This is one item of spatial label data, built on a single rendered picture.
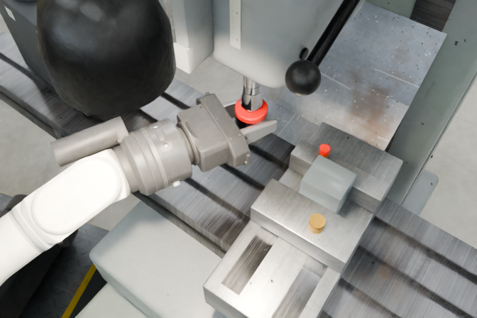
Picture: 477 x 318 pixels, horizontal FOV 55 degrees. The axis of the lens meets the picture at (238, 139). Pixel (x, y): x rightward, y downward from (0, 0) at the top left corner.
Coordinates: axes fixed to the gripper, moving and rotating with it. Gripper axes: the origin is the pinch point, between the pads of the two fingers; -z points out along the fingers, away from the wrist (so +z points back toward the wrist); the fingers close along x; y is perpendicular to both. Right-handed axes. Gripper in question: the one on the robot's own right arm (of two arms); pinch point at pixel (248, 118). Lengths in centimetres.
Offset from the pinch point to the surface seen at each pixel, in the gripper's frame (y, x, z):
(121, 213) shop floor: 114, 62, 20
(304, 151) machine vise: 5.9, -5.6, -7.0
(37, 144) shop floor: 114, 113, 41
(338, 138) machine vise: 9.8, -4.0, -15.5
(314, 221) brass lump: 4.1, -16.9, -0.8
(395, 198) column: 52, -4, -43
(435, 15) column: -1.8, 3.5, -38.7
